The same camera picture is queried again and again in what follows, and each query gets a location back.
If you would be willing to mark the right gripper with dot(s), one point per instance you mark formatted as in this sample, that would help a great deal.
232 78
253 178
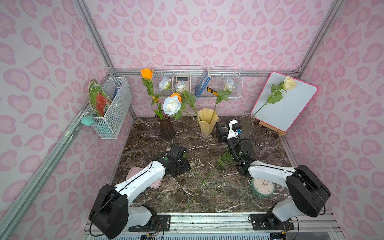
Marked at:
223 135

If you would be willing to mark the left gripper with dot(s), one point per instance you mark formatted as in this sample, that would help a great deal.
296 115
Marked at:
182 163

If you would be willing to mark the blue white rose two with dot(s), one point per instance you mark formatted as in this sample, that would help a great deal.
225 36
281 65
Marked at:
229 86

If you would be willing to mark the orange rose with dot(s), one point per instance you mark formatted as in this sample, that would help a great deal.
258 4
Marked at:
146 75
177 95

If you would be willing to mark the blue white rose three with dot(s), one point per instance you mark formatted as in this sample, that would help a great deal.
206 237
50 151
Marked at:
187 98

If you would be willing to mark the orange tulip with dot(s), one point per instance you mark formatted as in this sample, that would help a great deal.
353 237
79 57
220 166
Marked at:
155 100

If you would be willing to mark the blue white rose one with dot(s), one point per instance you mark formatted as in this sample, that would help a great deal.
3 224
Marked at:
164 84

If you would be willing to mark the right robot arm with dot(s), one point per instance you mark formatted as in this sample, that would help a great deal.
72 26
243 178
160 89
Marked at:
308 193

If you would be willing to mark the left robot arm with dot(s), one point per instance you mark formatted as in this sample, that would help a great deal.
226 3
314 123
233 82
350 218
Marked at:
112 212

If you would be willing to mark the yellow ceramic vase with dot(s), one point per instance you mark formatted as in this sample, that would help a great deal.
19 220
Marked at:
207 120

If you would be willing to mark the clear glass vase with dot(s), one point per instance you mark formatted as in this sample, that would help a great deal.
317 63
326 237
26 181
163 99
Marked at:
246 122

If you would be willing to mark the purple glass vase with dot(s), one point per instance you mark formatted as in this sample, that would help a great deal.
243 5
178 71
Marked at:
166 127

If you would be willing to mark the yellow utility knife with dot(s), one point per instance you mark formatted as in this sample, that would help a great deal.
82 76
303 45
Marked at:
212 91

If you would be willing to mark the pink flat case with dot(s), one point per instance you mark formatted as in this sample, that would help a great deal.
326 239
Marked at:
134 170

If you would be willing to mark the wooden easel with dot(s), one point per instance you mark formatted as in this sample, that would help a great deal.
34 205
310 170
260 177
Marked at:
263 124

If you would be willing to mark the blue book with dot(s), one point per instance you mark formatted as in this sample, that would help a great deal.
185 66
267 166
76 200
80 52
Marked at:
203 82

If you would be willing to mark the white calculator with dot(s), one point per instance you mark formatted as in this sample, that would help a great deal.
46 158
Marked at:
182 79

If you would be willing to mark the green alarm clock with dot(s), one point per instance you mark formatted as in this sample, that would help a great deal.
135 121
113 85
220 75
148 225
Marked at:
262 188

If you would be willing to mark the pink framed whiteboard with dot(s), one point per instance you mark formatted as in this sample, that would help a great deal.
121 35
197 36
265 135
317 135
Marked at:
283 114

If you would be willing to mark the green clip hook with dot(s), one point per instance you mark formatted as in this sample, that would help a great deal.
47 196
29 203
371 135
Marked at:
87 121

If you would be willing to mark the green red picture card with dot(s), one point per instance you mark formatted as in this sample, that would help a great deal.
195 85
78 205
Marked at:
99 100

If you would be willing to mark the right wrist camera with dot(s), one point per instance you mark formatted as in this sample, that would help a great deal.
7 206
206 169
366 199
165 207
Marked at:
234 129

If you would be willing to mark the white wire wall shelf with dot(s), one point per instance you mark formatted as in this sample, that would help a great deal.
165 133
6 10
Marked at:
217 81

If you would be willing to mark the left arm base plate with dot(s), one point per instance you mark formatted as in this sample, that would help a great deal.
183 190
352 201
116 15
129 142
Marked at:
158 222

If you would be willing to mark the white wire side basket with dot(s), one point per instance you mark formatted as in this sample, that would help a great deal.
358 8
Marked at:
109 127

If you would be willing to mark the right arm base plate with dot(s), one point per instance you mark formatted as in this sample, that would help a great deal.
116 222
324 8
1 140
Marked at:
267 222

